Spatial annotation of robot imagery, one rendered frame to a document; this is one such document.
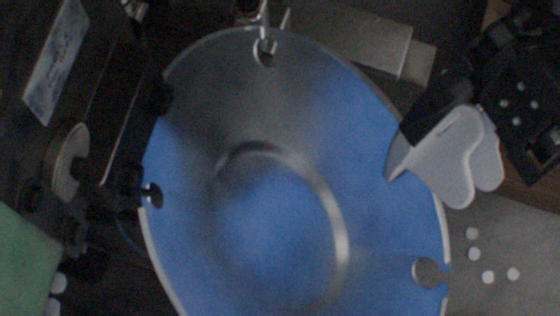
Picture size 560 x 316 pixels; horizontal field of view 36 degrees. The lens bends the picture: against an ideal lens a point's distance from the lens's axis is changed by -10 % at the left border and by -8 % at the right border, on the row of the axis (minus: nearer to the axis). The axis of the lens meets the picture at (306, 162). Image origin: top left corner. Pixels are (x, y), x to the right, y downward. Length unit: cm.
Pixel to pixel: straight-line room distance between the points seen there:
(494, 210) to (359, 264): 100
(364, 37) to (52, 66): 51
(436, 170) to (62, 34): 23
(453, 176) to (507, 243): 107
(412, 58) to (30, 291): 62
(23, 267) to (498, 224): 124
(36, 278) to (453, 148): 24
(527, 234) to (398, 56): 71
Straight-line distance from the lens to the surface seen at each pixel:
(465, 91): 49
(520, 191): 155
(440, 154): 53
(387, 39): 97
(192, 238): 72
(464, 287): 157
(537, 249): 161
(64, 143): 55
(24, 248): 44
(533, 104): 49
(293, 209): 63
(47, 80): 52
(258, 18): 81
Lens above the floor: 153
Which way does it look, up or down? 75 degrees down
